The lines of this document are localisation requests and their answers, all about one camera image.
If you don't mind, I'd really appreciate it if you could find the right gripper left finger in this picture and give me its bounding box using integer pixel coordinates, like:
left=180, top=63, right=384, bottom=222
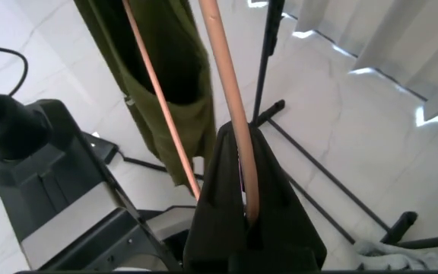
left=182, top=121, right=251, bottom=272

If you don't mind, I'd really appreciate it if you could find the black clothes rack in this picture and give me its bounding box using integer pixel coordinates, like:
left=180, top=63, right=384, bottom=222
left=249, top=0, right=438, bottom=251

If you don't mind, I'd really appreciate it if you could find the white curtain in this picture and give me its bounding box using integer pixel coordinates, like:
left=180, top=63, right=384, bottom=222
left=294, top=0, right=438, bottom=138

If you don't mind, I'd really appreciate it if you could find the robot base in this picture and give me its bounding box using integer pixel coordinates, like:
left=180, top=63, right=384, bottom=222
left=0, top=97, right=205, bottom=272

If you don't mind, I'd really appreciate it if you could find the pink clothes hanger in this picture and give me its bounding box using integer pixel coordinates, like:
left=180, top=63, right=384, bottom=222
left=121, top=0, right=261, bottom=226

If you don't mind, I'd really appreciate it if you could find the green long-sleeved shirt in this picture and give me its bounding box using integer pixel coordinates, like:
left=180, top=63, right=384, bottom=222
left=72, top=0, right=218, bottom=187

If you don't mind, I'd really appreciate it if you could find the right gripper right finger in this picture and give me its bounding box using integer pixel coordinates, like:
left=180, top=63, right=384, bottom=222
left=248, top=124, right=328, bottom=272

